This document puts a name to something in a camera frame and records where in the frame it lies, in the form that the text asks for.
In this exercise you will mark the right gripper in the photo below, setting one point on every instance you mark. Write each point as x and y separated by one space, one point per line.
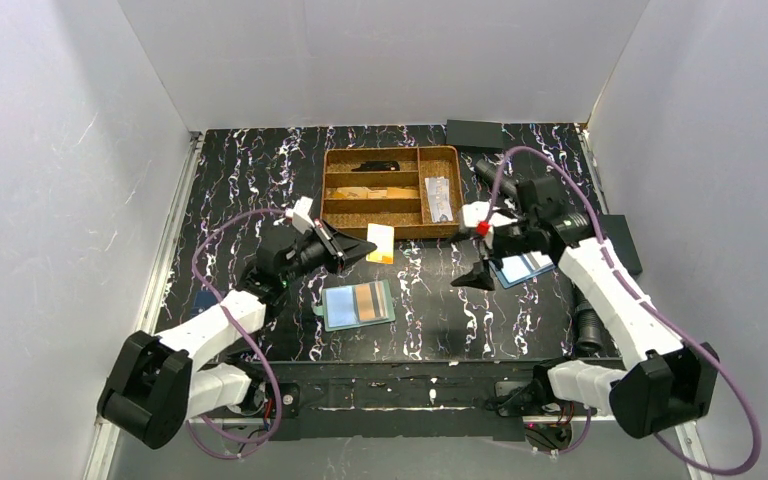
485 248

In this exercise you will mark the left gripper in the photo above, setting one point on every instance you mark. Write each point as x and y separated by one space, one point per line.
329 242

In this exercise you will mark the gold credit card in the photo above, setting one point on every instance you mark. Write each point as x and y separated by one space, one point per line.
383 237

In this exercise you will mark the green card holder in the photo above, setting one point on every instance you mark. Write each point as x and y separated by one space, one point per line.
338 311

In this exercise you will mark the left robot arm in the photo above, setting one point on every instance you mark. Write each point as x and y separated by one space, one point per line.
161 381

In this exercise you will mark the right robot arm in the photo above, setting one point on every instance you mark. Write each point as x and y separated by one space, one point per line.
664 382

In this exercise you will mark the tan cards in tray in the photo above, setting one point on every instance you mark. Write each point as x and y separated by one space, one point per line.
356 193

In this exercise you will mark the bronze card in green holder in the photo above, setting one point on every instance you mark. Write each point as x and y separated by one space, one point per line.
370 302

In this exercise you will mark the silver card in blue holder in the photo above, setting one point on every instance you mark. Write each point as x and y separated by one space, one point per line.
537 263

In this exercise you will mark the silver VIP card lower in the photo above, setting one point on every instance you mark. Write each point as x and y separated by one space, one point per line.
440 208

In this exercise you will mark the silver vip card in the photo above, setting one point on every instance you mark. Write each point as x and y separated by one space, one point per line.
440 208
438 187

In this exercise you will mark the silver VIP card upper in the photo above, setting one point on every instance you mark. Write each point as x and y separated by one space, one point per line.
438 187

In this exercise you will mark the dark blue card holder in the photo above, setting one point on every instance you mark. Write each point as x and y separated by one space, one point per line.
204 300

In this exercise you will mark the black object in tray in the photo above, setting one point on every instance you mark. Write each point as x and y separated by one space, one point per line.
377 166

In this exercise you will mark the woven brown organizer tray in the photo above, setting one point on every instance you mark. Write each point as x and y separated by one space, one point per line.
410 217

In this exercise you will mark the black flat box rear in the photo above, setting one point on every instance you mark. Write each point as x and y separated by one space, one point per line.
474 134

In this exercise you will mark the black box right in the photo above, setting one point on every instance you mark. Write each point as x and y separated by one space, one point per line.
615 227

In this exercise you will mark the aluminium frame rail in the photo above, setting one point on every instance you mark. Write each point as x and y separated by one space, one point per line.
381 387

